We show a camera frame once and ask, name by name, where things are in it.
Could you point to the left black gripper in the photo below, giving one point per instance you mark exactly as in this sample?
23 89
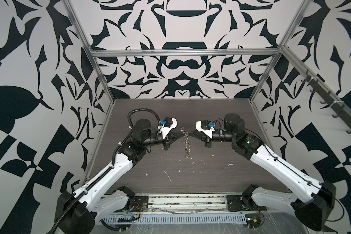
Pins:
168 138

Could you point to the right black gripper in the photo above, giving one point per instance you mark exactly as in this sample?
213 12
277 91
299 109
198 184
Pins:
202 136

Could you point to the metal disc with key rings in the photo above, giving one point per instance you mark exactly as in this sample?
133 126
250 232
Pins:
187 145

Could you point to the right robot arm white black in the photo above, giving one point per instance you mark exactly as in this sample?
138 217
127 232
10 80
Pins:
309 200

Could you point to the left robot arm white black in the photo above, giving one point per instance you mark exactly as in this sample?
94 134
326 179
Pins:
78 212

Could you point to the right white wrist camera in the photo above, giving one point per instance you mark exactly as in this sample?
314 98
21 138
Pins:
206 127

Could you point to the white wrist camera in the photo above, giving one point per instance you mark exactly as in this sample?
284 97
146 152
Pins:
167 125
206 127

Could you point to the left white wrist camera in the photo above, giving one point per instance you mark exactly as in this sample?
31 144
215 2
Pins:
167 125

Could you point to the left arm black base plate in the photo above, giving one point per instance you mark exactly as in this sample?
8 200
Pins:
136 204

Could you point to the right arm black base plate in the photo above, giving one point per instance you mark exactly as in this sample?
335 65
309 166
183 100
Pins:
237 203

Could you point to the white slotted cable duct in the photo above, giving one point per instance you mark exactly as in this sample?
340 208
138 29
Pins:
147 219

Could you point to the small circuit board with wires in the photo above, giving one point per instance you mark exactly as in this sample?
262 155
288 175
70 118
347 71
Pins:
254 220

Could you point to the black wall hook rack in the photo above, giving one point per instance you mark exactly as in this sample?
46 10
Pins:
329 98

